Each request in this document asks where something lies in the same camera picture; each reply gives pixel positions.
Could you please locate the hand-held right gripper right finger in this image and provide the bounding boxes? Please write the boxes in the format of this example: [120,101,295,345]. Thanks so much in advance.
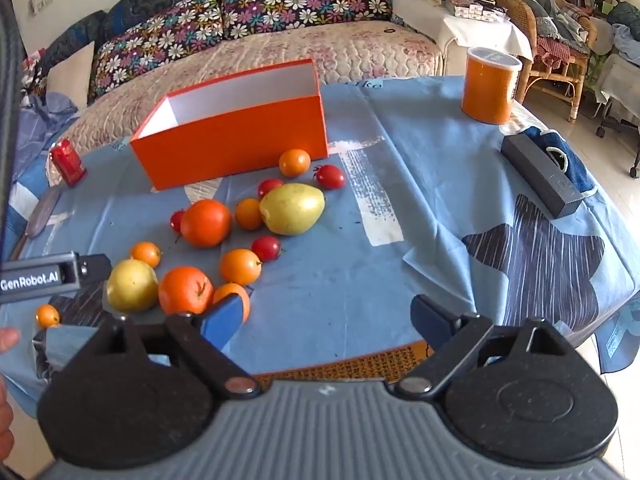
[395,294,568,403]

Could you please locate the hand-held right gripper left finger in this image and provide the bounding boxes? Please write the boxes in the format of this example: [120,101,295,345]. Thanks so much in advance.
[102,292,263,401]

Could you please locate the large orange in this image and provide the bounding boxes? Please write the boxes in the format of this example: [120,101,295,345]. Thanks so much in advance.
[158,266,215,316]

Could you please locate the large orange-red tomato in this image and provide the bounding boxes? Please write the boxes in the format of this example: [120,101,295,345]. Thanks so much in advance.
[179,199,233,249]

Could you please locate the orange cardboard box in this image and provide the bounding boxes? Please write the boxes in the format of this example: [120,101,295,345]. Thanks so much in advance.
[130,58,329,191]

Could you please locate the person's left hand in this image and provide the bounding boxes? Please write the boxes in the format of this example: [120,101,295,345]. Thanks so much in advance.
[0,327,22,461]

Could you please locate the grey knife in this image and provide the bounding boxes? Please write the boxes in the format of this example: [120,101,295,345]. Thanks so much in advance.
[10,185,63,261]

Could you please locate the blue striped cloth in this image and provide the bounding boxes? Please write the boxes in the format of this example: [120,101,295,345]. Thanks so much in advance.
[2,157,53,246]

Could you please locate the orange patterned mat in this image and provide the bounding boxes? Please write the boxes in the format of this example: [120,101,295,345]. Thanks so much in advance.
[255,340,431,386]

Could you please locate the red soda can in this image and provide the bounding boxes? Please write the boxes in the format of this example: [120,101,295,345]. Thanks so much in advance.
[49,139,88,188]

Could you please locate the blue patterned tablecloth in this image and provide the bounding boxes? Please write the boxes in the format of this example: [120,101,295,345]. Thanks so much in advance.
[0,76,640,406]

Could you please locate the light blue plastic sheet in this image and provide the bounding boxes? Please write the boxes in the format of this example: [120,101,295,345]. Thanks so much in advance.
[17,91,81,161]

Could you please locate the long black box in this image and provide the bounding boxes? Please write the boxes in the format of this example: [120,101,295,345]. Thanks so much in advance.
[500,133,585,220]

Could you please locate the beige pillow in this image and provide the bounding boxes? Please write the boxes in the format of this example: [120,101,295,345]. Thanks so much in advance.
[45,40,96,111]

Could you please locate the patterned clothes pile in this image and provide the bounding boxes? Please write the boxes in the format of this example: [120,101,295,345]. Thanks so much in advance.
[20,50,51,96]

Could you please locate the dark blue cloth pouch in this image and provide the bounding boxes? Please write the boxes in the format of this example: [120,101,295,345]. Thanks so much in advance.
[522,126,598,198]

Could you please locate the orange canister with lid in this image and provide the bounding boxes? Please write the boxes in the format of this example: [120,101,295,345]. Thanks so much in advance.
[460,46,523,125]

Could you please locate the floral cushion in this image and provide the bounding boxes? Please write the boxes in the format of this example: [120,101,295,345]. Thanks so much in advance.
[221,0,393,41]
[87,0,226,106]

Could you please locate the sofa with quilted cover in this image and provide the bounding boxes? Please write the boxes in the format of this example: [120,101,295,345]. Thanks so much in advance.
[37,0,446,181]

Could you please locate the rattan chair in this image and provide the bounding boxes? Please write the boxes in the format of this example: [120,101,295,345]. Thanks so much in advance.
[475,0,598,121]

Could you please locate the white covered side table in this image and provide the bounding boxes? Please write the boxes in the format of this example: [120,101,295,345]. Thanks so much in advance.
[395,0,533,78]

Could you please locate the office chair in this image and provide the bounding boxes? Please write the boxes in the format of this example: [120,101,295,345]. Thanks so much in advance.
[595,2,640,178]

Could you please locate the row of white boxes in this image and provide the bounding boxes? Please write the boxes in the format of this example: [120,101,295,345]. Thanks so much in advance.
[445,0,507,23]

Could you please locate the clothes on rattan chair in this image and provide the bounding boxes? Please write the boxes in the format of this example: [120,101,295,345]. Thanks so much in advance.
[487,0,591,56]

